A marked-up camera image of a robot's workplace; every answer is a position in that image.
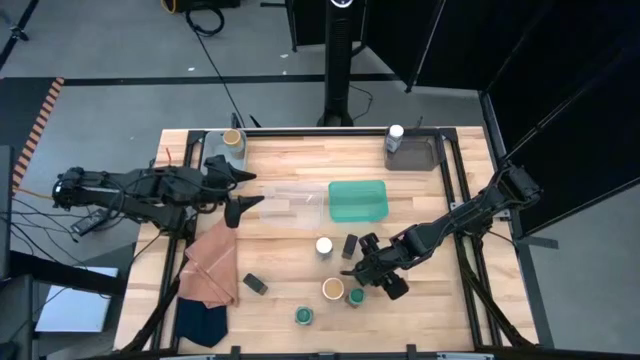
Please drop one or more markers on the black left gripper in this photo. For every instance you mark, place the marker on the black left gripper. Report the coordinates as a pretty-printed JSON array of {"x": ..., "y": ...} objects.
[{"x": 207, "y": 190}]

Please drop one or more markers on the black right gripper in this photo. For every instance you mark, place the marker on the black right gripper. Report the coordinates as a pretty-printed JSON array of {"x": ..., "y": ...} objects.
[{"x": 395, "y": 252}]

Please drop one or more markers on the black block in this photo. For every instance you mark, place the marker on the black block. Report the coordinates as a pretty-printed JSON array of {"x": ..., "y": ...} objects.
[
  {"x": 349, "y": 246},
  {"x": 255, "y": 283}
]

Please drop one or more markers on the green label oregano jar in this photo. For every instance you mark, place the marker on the green label oregano jar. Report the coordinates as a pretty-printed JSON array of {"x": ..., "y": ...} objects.
[
  {"x": 356, "y": 297},
  {"x": 304, "y": 315}
]

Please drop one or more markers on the gold lid spice jar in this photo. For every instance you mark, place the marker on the gold lid spice jar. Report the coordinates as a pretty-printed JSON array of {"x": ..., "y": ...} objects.
[
  {"x": 333, "y": 289},
  {"x": 232, "y": 137}
]

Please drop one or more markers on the white lid bagel seasoning jar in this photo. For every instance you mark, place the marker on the white lid bagel seasoning jar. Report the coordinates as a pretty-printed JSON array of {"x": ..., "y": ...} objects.
[
  {"x": 395, "y": 132},
  {"x": 324, "y": 245}
]

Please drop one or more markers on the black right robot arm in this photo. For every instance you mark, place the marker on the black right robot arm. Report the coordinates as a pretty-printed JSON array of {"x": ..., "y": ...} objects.
[{"x": 475, "y": 215}]

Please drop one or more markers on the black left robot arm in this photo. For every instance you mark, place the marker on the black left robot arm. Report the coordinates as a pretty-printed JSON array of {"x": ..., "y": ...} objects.
[{"x": 150, "y": 192}]

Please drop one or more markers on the frosted white plastic bin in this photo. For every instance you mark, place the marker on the frosted white plastic bin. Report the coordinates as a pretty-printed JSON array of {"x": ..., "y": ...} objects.
[{"x": 212, "y": 145}]

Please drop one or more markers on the clear plastic bin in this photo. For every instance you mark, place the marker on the clear plastic bin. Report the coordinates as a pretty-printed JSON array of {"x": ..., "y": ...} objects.
[{"x": 290, "y": 210}]

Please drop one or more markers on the teal plastic bin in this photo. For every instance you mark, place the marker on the teal plastic bin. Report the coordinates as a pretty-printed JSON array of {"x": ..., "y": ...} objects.
[{"x": 357, "y": 200}]

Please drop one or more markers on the salmon pink cloth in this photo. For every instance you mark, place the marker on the salmon pink cloth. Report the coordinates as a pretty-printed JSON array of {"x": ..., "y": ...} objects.
[{"x": 212, "y": 265}]

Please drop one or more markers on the smoky grey plastic bin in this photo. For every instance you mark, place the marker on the smoky grey plastic bin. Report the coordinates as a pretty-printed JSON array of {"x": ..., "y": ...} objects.
[{"x": 417, "y": 155}]

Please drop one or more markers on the navy blue cloth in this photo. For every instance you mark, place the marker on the navy blue cloth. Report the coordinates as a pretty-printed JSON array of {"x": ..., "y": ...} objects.
[{"x": 200, "y": 322}]

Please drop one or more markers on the black power adapter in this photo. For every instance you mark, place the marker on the black power adapter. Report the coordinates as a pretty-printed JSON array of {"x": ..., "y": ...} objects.
[{"x": 90, "y": 222}]

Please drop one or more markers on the black tower stand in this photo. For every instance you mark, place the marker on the black tower stand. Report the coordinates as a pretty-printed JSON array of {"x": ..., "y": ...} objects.
[{"x": 338, "y": 65}]

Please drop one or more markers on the white flat panel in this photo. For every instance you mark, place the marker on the white flat panel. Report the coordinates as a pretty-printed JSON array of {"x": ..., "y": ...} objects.
[{"x": 75, "y": 305}]

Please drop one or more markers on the orange black hazard tape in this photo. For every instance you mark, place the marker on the orange black hazard tape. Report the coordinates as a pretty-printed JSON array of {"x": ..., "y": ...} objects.
[{"x": 42, "y": 117}]

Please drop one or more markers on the black partition screen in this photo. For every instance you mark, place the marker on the black partition screen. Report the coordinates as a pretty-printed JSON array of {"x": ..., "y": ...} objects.
[{"x": 550, "y": 75}]

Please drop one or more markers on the black tripod leg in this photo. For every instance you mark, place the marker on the black tripod leg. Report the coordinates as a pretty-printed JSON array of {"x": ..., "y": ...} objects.
[{"x": 19, "y": 34}]

